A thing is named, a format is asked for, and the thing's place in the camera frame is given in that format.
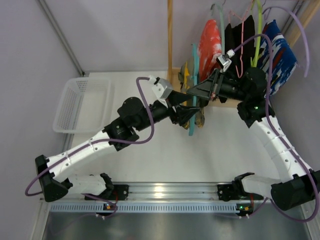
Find teal plastic hanger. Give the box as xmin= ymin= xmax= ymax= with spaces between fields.
xmin=188 ymin=43 xmax=201 ymax=137

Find camouflage trousers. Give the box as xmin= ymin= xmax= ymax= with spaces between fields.
xmin=177 ymin=58 xmax=207 ymax=130

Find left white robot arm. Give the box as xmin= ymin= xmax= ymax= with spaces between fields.
xmin=35 ymin=91 xmax=200 ymax=202

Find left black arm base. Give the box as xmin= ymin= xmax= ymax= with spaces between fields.
xmin=84 ymin=184 xmax=129 ymax=201

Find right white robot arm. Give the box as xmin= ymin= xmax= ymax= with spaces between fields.
xmin=186 ymin=67 xmax=320 ymax=211

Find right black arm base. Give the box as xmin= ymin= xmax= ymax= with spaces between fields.
xmin=217 ymin=183 xmax=264 ymax=202

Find lime green hanger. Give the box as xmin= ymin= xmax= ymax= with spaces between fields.
xmin=250 ymin=0 xmax=263 ymax=68

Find red white trousers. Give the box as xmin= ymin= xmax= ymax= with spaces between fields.
xmin=197 ymin=19 xmax=222 ymax=82

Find mint green hanger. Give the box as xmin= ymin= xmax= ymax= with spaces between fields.
xmin=210 ymin=3 xmax=226 ymax=55

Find black trousers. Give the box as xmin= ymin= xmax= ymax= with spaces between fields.
xmin=224 ymin=15 xmax=256 ymax=79

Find blue patterned trousers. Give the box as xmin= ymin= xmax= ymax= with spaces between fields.
xmin=257 ymin=20 xmax=298 ymax=96

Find pink hanger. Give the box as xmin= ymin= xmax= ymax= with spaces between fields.
xmin=228 ymin=1 xmax=252 ymax=79

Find white plastic basket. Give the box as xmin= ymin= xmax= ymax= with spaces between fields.
xmin=52 ymin=77 xmax=114 ymax=134

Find wooden clothes rack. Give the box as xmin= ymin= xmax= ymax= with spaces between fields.
xmin=167 ymin=0 xmax=320 ymax=92

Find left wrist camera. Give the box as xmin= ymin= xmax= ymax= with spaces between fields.
xmin=148 ymin=75 xmax=173 ymax=108

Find aluminium mounting rail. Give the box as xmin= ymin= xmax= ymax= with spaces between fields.
xmin=39 ymin=181 xmax=313 ymax=202

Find background purple cable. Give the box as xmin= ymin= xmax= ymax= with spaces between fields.
xmin=261 ymin=6 xmax=311 ymax=78

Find grey slotted cable duct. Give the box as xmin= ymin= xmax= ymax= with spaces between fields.
xmin=50 ymin=202 xmax=243 ymax=214

